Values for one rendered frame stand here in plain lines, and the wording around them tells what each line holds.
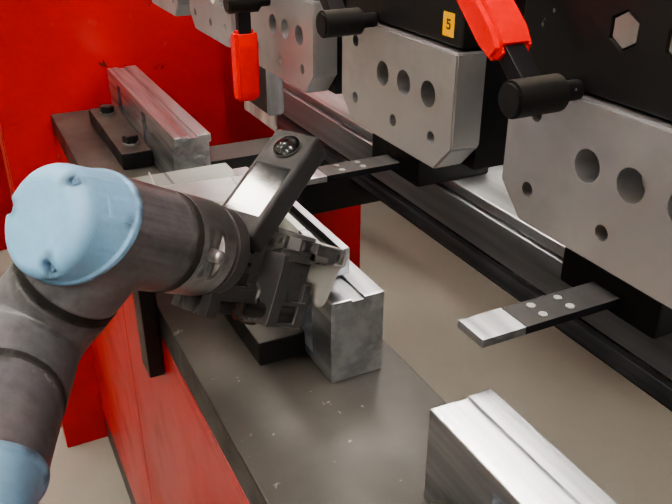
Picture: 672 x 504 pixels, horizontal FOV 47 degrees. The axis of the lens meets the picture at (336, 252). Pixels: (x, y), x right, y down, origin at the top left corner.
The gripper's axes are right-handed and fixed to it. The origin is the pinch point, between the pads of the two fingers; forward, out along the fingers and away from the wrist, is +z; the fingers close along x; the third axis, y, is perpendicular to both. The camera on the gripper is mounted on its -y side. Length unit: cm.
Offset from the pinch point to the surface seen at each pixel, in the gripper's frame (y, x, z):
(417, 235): -9, -90, 216
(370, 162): -11.8, -10.3, 20.1
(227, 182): -4.1, -21.6, 7.2
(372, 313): 4.9, 4.4, 2.9
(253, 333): 10.9, -7.5, 1.0
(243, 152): -11, -49, 44
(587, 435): 32, 5, 146
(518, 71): -11.4, 25.4, -32.4
